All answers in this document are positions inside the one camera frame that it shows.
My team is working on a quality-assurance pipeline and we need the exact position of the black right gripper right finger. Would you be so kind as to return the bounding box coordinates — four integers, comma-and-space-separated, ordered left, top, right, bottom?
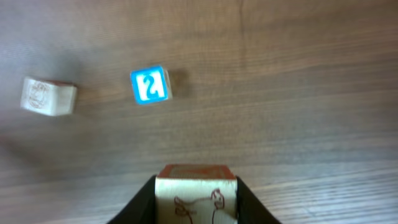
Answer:
236, 176, 281, 224

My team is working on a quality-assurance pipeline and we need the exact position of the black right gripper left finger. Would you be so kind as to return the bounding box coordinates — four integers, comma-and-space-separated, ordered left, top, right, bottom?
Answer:
107, 175, 156, 224

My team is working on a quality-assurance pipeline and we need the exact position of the green Z letter block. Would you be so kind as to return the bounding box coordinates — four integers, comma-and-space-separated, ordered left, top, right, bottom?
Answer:
155, 164, 238, 224

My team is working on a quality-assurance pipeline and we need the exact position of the blue 2 number block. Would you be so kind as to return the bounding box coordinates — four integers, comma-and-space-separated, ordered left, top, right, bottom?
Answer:
130, 65, 172, 105

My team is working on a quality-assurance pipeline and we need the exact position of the green side animal block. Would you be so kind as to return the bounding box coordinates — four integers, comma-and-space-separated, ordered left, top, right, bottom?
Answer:
20, 77, 77, 116

